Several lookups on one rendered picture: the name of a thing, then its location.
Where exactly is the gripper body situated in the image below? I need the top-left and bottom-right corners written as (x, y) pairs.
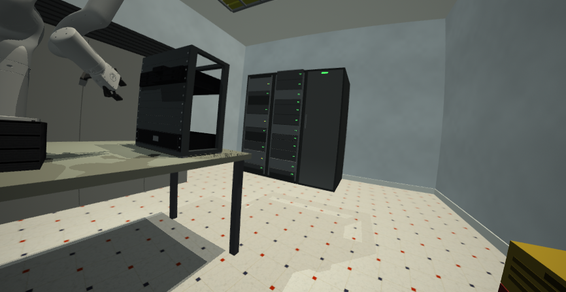
top-left (89, 63), bottom-right (120, 91)

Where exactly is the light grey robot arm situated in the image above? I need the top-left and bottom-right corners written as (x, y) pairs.
top-left (0, 0), bottom-right (124, 122)

